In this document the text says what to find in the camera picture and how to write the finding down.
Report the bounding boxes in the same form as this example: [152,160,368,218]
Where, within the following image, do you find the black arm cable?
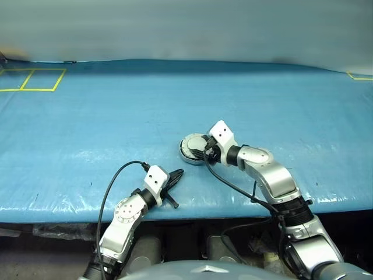
[205,156,292,272]
[95,160,152,277]

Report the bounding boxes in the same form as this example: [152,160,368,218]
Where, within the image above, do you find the yellow tape double square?
[0,68,67,93]

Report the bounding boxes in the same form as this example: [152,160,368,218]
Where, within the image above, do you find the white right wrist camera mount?
[209,120,238,164]

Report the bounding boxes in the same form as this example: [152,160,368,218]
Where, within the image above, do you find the grey rounded cylinder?
[205,235,242,263]
[128,236,163,275]

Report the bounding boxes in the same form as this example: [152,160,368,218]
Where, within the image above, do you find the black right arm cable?
[205,156,292,272]

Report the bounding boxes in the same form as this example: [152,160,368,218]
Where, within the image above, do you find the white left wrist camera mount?
[144,164,170,205]

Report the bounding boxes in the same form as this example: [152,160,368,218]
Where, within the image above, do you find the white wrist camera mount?
[209,120,238,164]
[144,164,170,205]

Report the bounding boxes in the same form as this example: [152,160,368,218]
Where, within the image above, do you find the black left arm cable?
[95,160,152,277]

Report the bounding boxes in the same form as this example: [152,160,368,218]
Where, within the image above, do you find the grey robot torso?
[119,259,295,280]

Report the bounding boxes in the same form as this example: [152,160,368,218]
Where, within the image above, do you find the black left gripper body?
[160,178,180,210]

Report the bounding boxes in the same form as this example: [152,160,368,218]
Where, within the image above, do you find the blue plastic table cover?
[0,59,373,224]

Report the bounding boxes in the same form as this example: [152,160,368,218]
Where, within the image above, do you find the silver motor stator copper windings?
[178,133,211,167]

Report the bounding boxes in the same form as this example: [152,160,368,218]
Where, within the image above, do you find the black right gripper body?
[203,135,222,165]

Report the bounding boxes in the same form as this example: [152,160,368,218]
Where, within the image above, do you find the crumpled clear plastic bag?
[31,223,98,242]

